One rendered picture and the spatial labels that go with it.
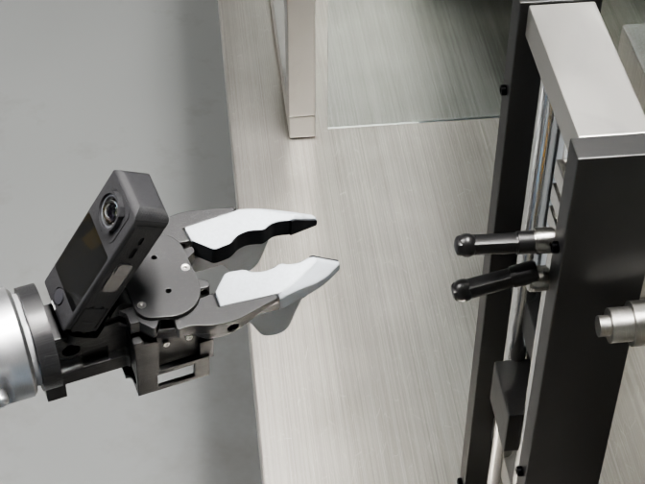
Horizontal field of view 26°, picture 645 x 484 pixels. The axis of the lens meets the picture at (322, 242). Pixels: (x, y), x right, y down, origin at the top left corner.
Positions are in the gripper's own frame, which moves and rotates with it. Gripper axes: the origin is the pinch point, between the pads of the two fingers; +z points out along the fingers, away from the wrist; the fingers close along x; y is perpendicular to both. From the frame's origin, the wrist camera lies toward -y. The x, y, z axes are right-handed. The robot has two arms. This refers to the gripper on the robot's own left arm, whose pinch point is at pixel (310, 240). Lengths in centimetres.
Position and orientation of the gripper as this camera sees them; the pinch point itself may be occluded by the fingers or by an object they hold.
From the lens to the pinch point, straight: 96.4
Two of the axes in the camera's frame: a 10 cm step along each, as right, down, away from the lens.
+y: -0.6, 6.4, 7.7
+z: 9.2, -2.6, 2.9
